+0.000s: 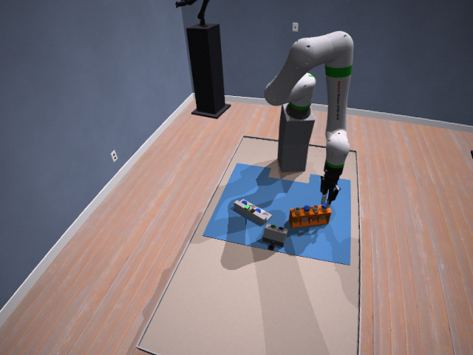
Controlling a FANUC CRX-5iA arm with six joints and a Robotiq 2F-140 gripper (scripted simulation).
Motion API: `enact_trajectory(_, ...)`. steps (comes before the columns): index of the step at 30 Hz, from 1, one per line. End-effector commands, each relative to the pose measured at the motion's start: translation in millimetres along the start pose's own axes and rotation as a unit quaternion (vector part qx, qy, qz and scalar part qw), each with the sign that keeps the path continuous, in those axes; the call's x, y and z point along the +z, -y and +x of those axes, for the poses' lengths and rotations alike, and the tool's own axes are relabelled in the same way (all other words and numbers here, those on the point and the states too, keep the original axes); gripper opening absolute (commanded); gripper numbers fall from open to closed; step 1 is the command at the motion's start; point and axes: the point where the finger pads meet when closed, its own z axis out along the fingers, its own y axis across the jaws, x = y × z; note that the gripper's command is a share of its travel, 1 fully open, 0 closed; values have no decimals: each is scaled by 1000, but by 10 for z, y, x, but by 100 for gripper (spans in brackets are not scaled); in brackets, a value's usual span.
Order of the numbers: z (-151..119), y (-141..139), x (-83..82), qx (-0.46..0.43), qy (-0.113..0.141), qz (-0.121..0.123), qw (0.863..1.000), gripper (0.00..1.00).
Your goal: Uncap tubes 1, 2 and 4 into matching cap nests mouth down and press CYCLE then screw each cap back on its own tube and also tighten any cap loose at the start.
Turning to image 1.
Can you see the white control panel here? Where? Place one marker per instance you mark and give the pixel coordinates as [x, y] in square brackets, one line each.
[275, 236]

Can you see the blue flat mat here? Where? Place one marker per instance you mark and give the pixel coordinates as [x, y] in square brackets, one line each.
[329, 242]

